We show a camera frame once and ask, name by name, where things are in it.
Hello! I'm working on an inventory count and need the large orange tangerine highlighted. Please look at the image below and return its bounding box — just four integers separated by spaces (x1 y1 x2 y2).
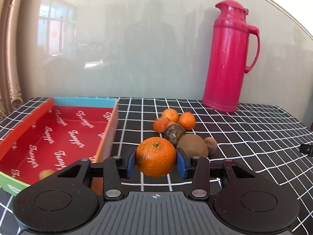
135 137 177 178

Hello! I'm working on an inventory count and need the small tangerine back left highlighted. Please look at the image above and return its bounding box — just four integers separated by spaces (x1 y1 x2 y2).
162 108 179 123

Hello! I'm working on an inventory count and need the yellowish fruit in box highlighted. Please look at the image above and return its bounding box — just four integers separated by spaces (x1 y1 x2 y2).
39 169 54 180

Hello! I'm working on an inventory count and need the dark passion fruit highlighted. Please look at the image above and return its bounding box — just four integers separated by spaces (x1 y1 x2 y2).
163 123 186 146

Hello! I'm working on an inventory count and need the small tangerine back right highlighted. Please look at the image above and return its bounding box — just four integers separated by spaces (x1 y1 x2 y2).
178 112 196 130

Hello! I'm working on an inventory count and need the small brown round fruit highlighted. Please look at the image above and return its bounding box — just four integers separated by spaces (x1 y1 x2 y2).
204 137 218 156

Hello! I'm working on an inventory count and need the red cardboard box tray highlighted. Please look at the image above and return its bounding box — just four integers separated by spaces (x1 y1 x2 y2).
1 97 118 195

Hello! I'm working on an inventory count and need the pink thermos jug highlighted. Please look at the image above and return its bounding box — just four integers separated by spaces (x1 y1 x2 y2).
202 0 261 112

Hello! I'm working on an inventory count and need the small tangerine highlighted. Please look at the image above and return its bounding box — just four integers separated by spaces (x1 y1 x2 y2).
162 108 179 123
152 117 169 133
178 112 196 130

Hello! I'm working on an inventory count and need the small tangerine front left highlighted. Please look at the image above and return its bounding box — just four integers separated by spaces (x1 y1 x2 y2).
152 117 169 133

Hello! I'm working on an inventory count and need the brown kiwi fruit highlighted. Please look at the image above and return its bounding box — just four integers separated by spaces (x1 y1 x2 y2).
177 134 209 158

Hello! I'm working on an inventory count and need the beige lace curtain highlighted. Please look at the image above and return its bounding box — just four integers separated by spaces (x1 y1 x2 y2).
1 0 23 120

